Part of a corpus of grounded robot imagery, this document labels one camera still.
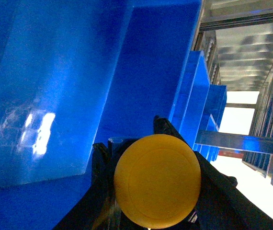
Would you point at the metal rack front rail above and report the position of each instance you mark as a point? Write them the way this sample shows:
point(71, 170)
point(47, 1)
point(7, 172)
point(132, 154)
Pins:
point(235, 141)

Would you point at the large empty blue bin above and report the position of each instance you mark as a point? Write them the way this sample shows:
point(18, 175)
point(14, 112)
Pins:
point(75, 72)

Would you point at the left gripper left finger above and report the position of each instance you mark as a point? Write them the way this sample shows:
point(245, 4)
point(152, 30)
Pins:
point(97, 209)

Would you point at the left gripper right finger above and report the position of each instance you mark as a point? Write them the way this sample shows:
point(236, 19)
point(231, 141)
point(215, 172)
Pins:
point(221, 206)

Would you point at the yellow mushroom push button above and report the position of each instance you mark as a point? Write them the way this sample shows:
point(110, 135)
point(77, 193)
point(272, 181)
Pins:
point(157, 181)

